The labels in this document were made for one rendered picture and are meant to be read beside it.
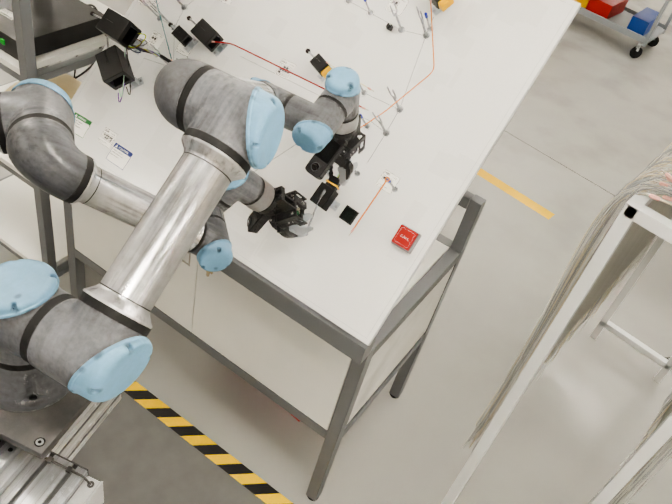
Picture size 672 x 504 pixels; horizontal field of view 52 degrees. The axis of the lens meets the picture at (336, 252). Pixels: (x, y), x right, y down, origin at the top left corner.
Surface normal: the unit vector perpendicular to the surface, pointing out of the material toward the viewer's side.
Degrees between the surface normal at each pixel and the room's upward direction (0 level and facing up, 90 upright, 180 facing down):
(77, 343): 36
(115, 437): 0
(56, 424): 0
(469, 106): 45
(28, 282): 7
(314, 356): 90
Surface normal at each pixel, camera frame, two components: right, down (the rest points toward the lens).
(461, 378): 0.20, -0.72
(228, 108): -0.08, -0.21
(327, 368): -0.56, 0.48
